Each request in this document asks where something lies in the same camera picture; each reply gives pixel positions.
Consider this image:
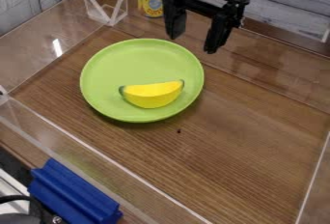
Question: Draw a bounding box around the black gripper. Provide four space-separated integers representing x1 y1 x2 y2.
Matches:
163 0 250 54

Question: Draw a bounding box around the yellow toy banana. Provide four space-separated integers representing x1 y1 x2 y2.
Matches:
119 80 184 109

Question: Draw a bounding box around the green round plate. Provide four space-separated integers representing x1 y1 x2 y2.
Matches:
80 39 204 123

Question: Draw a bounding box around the blue plastic clamp block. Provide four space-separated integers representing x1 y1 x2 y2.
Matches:
28 158 123 224

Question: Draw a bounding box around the clear acrylic triangle bracket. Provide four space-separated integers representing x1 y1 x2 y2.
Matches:
84 0 128 27

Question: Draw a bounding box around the clear acrylic front wall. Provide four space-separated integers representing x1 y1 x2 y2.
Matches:
0 86 212 224

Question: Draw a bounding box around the black cable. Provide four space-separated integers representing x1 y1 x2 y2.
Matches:
0 194 44 217

